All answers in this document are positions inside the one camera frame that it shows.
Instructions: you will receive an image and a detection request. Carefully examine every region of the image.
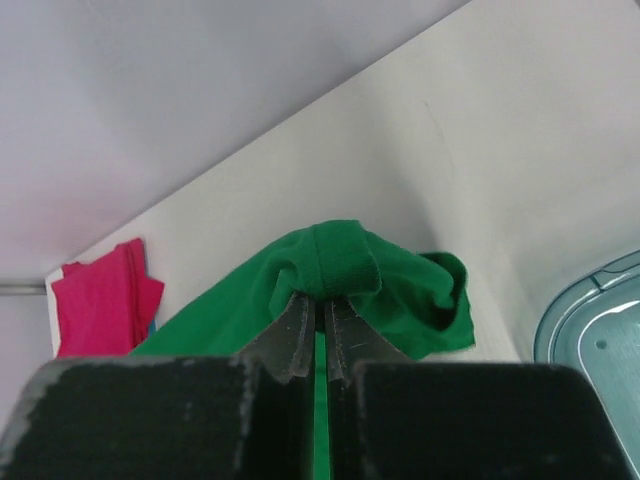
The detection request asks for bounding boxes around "folded red t shirt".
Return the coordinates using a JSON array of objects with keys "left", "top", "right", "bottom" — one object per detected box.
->
[{"left": 52, "top": 238, "right": 164, "bottom": 358}]

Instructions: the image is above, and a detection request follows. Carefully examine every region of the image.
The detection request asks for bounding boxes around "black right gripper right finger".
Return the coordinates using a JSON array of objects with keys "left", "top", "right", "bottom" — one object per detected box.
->
[{"left": 323, "top": 298, "right": 633, "bottom": 479}]

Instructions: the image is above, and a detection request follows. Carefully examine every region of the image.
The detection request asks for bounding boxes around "teal plastic bin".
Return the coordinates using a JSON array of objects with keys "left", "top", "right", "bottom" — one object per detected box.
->
[{"left": 533, "top": 252, "right": 639, "bottom": 474}]

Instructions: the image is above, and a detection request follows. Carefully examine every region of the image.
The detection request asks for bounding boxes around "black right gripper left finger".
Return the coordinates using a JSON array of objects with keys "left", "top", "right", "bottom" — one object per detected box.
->
[{"left": 1, "top": 295, "right": 315, "bottom": 479}]

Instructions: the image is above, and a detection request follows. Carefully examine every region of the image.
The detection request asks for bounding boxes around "green t shirt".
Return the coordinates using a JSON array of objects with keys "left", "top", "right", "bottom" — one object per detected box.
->
[{"left": 127, "top": 218, "right": 476, "bottom": 480}]

